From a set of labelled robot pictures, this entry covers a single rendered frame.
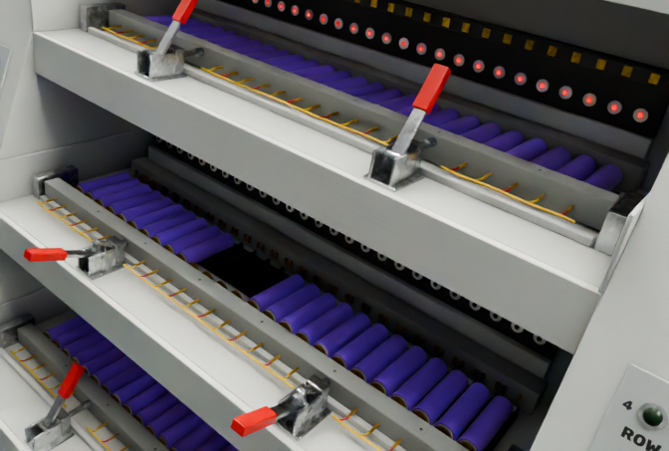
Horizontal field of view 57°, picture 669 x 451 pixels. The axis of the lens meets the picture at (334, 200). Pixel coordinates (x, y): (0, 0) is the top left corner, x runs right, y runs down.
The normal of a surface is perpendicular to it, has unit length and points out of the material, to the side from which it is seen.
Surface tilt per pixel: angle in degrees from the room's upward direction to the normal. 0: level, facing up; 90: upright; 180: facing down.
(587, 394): 90
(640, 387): 90
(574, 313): 110
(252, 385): 20
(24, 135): 90
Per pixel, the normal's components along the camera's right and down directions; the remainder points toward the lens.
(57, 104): 0.77, 0.38
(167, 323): 0.15, -0.88
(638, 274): -0.54, -0.04
